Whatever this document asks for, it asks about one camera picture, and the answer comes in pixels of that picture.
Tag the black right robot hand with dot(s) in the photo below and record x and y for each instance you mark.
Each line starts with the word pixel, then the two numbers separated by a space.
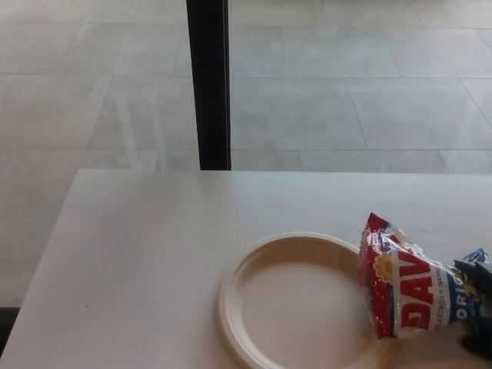
pixel 482 271

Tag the red blue sunflower seed bag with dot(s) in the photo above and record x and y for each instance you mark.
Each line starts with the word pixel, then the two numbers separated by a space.
pixel 407 288

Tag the cream round paper plate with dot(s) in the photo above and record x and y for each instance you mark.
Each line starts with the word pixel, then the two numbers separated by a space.
pixel 292 303

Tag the black vertical window post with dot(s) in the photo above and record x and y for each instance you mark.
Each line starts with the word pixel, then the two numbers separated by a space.
pixel 210 84

